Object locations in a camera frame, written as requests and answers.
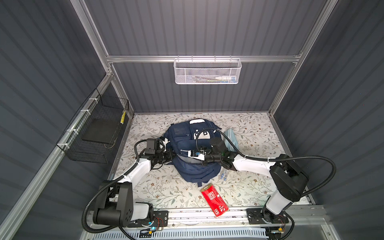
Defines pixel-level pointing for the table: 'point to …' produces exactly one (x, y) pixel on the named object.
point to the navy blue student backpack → (193, 134)
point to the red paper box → (214, 200)
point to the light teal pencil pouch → (231, 135)
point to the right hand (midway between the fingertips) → (192, 154)
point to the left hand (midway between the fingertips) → (174, 153)
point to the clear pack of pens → (223, 174)
